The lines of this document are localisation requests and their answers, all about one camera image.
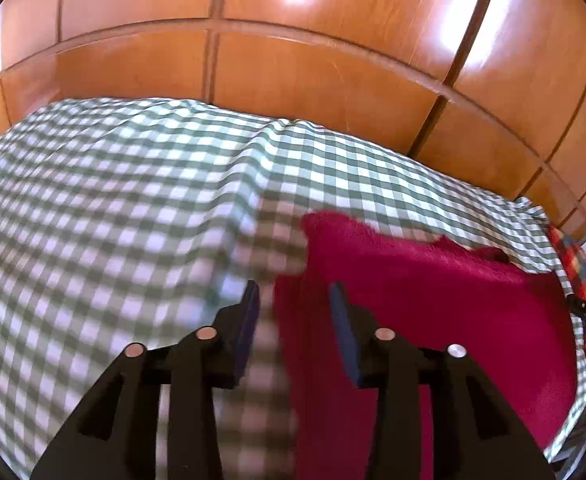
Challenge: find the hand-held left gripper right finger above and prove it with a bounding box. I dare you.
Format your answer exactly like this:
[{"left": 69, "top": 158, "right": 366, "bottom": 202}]
[{"left": 327, "top": 282, "right": 556, "bottom": 480}]

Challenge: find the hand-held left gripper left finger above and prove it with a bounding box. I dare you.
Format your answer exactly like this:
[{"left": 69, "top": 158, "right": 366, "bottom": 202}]
[{"left": 30, "top": 280, "right": 263, "bottom": 480}]

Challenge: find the red fleece garment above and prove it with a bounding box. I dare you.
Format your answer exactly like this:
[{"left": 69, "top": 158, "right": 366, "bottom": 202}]
[{"left": 273, "top": 210, "right": 579, "bottom": 480}]

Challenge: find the colourful striped blanket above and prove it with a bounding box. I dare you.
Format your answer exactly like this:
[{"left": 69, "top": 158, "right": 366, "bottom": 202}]
[{"left": 546, "top": 225, "right": 586, "bottom": 391}]

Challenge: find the green white checked bed sheet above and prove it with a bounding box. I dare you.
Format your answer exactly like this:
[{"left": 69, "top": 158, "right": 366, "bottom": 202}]
[{"left": 0, "top": 97, "right": 586, "bottom": 480}]

